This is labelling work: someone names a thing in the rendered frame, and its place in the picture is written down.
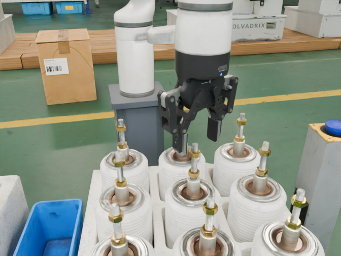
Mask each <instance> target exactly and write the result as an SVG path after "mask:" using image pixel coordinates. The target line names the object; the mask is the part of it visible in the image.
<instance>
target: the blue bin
mask: <svg viewBox="0 0 341 256"><path fill-rule="evenodd" d="M82 212H83V201H82V200H80V199H66V200H53V201H40V202H37V203H35V204H34V205H33V207H32V209H31V212H30V214H29V217H28V219H27V222H26V224H25V227H24V229H23V232H22V234H21V236H20V239H19V241H18V244H17V246H16V249H15V251H14V254H13V256H78V251H79V246H80V240H81V235H82V230H83V224H84V223H83V213H82Z"/></svg>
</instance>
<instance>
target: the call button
mask: <svg viewBox="0 0 341 256"><path fill-rule="evenodd" d="M325 127H326V130H327V131H328V132H330V133H332V134H336V135H341V121H339V120H328V121H326V122H325Z"/></svg>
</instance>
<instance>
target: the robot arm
mask: <svg viewBox="0 0 341 256"><path fill-rule="evenodd" d="M232 8H233V0H178V10H177V18H176V24H175V25H167V26H160V27H153V15H154V11H155V0H130V1H129V3H128V4H127V5H126V6H125V7H123V8H122V9H120V10H118V11H117V12H115V14H114V25H115V38H116V50H117V63H118V75H119V88H120V94H121V95H123V96H125V97H129V98H142V97H147V96H149V95H152V94H153V93H154V51H153V44H175V71H176V74H177V77H178V79H177V83H176V85H175V89H173V90H170V91H168V92H165V91H163V90H160V91H159V92H158V94H157V98H158V107H159V116H160V125H161V128H162V129H164V130H166V131H167V132H169V133H170V134H172V135H173V149H174V150H175V152H177V153H178V154H180V155H181V156H184V155H186V154H187V137H188V134H187V130H188V128H189V125H190V122H191V121H193V120H194V119H195V117H196V115H197V113H198V111H201V110H202V109H204V108H207V110H208V113H209V115H210V117H208V128H207V138H208V139H210V140H212V141H214V142H216V141H218V140H219V136H220V134H221V125H222V120H223V119H224V117H225V115H226V114H227V113H229V114H230V113H231V112H232V111H233V106H234V100H235V95H236V90H237V84H238V77H235V76H232V75H229V74H227V73H228V71H229V62H230V51H231V40H232V29H233V22H232ZM225 98H227V99H228V101H227V104H224V102H225ZM177 99H178V101H177ZM184 106H185V108H187V109H189V112H186V111H184ZM182 117H183V118H184V119H183V122H182V124H180V121H181V119H182Z"/></svg>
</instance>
